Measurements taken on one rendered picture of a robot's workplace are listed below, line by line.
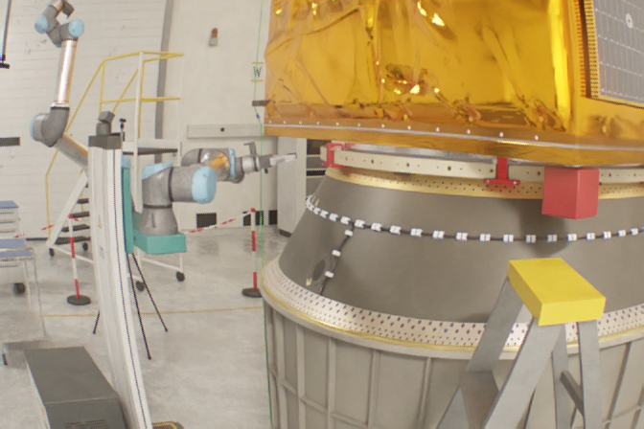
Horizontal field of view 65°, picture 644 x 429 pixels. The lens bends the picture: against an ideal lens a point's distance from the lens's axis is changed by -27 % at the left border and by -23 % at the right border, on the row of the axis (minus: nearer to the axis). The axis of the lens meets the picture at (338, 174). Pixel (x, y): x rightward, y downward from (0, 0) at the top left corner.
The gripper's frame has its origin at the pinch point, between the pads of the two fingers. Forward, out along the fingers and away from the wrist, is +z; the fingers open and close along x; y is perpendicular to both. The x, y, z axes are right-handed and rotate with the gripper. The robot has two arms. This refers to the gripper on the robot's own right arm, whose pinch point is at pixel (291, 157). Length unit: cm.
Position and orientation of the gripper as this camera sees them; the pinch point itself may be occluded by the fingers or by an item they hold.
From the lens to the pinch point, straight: 273.0
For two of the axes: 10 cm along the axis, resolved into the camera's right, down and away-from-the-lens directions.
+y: 1.5, 9.8, 0.9
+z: 9.9, -1.6, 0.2
